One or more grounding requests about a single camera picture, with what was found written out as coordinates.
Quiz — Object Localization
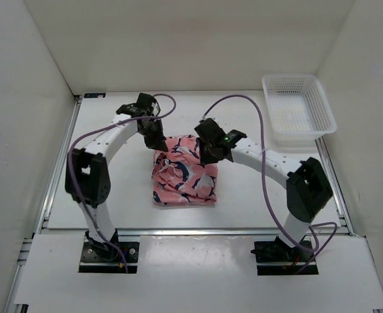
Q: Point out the pink shark print shorts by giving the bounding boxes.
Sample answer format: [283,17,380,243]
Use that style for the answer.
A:
[151,135,218,206]

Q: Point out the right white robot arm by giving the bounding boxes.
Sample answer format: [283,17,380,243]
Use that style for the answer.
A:
[194,118,333,261]

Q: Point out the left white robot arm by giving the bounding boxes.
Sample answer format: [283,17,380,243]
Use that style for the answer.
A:
[65,93,168,261]

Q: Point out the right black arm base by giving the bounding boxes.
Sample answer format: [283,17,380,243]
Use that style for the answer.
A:
[251,239,319,276]

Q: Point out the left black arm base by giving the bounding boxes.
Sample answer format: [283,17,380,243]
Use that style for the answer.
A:
[78,231,140,274]

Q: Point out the white plastic mesh basket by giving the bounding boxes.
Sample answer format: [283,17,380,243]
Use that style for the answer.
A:
[262,74,337,147]

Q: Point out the aluminium front rail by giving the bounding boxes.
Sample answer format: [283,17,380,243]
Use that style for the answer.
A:
[117,228,279,236]

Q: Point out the aluminium rail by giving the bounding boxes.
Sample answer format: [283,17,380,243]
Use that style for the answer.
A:
[31,95,83,239]
[315,138,357,236]
[117,228,279,236]

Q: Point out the aluminium left rail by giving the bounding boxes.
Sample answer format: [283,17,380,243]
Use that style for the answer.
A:
[31,95,83,239]

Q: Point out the aluminium right rail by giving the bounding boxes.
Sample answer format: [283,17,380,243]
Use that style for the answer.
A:
[315,138,357,236]

